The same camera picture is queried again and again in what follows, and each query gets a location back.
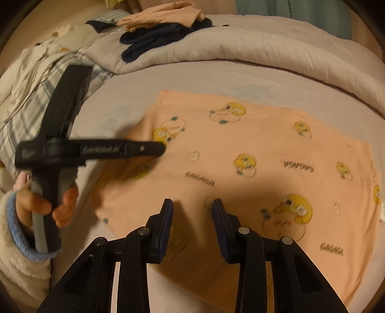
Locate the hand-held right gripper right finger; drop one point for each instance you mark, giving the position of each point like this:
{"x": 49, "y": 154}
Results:
{"x": 219, "y": 228}

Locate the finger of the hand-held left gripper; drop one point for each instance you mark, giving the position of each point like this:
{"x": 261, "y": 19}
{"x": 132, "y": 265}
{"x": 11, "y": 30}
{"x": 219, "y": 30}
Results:
{"x": 144, "y": 148}
{"x": 67, "y": 99}

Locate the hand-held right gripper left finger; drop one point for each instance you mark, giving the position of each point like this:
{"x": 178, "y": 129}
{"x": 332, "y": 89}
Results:
{"x": 167, "y": 228}

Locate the peach printed long-sleeve shirt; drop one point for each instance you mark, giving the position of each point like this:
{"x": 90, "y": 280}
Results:
{"x": 255, "y": 168}

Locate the person's left hand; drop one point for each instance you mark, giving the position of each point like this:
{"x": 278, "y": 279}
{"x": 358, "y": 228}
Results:
{"x": 67, "y": 204}

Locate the blue plaid blanket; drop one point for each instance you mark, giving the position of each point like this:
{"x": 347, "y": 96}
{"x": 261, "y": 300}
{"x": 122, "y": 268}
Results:
{"x": 24, "y": 120}

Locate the white crumpled cloth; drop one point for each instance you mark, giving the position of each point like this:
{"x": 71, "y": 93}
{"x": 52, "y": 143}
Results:
{"x": 21, "y": 75}

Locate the cream pillow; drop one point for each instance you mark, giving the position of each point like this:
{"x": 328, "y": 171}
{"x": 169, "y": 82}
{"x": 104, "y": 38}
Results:
{"x": 66, "y": 37}

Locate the dark cloth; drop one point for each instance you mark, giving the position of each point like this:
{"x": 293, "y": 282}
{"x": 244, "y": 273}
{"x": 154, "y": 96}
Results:
{"x": 100, "y": 26}

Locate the blue plaid pillow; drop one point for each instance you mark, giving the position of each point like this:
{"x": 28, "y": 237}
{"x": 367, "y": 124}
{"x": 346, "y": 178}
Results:
{"x": 111, "y": 15}

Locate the yellow hanging paper strips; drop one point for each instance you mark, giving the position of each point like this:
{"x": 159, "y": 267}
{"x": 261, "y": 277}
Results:
{"x": 111, "y": 3}

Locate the dark navy garment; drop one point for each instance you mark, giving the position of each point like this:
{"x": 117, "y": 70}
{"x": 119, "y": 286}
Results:
{"x": 156, "y": 39}

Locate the folded peach garment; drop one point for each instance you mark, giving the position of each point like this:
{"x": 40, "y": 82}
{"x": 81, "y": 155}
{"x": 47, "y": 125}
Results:
{"x": 162, "y": 15}

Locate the grey duvet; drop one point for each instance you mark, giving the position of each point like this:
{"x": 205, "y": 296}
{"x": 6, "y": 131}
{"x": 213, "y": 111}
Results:
{"x": 255, "y": 51}

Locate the teal curtain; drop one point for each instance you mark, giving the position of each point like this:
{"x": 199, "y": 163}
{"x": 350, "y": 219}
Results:
{"x": 285, "y": 15}

